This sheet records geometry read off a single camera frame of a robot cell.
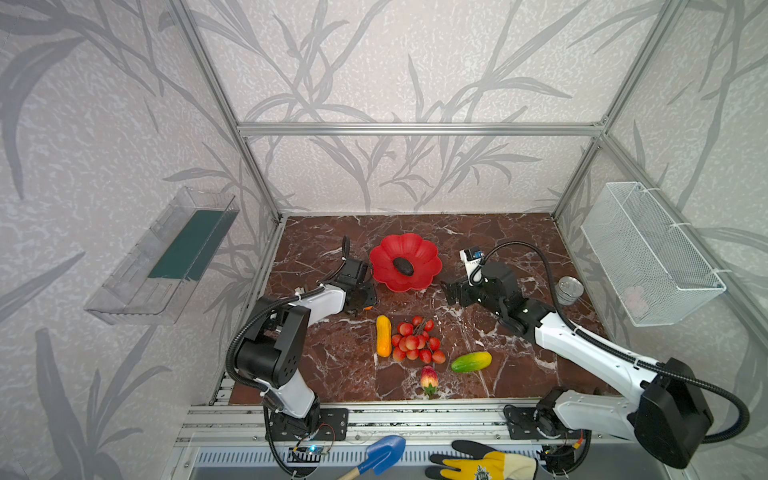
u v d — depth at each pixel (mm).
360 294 865
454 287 721
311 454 719
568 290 937
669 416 398
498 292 598
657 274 628
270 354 463
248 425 753
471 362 806
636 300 731
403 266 1001
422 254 1079
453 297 732
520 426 734
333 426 723
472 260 698
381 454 702
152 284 632
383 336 860
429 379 771
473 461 680
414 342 801
